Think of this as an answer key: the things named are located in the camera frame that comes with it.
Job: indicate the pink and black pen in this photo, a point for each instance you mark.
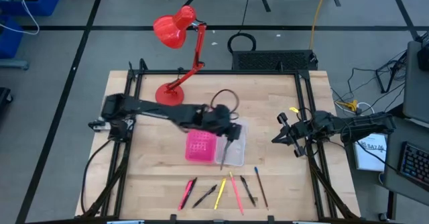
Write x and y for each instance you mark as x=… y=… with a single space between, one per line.
x=185 y=196

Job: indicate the grey desk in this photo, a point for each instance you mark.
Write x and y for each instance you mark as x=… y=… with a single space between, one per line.
x=417 y=93

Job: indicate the clear plastic supply box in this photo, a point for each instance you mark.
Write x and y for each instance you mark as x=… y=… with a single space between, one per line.
x=238 y=153

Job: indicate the pink coloured pencil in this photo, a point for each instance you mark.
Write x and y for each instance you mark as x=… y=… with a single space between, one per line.
x=236 y=193

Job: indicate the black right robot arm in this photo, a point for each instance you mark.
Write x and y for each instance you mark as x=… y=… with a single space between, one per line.
x=365 y=123

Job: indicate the backlit black keyboard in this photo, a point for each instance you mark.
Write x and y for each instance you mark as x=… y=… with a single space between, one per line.
x=415 y=165

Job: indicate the yellow highlighter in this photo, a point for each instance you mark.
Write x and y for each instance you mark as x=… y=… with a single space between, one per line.
x=220 y=194

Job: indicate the grey cart base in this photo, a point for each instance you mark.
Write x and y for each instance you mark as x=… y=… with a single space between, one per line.
x=13 y=64

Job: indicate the small blue storage bin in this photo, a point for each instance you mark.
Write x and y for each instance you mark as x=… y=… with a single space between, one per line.
x=10 y=39

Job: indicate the dark desk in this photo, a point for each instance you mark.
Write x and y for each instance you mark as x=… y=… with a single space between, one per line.
x=393 y=170

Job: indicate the black desk device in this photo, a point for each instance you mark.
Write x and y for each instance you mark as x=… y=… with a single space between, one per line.
x=424 y=58

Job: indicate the yellow tag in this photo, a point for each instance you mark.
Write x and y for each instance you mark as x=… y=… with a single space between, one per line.
x=294 y=109

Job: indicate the red desk lamp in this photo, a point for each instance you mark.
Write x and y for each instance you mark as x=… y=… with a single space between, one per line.
x=171 y=31

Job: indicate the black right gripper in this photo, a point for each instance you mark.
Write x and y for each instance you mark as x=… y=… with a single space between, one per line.
x=301 y=128

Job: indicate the black Pilot G-2 pen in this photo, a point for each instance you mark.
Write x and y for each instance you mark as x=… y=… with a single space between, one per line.
x=204 y=196

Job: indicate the large blue storage bin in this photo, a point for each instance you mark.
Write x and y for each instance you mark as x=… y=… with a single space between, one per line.
x=47 y=2

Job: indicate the pink plastic basket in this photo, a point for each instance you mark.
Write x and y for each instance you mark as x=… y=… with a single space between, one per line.
x=201 y=148

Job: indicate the black perforated computer case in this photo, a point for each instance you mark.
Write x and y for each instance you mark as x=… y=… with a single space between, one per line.
x=268 y=60

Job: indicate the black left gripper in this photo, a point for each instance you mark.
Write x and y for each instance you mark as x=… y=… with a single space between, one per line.
x=234 y=131

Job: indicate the brown pencil with blue cap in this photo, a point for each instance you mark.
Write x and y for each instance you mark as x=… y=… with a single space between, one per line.
x=261 y=187

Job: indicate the white printed booklet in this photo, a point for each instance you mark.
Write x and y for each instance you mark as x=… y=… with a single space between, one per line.
x=368 y=160

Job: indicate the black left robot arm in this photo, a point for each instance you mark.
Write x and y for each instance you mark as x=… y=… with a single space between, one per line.
x=161 y=111

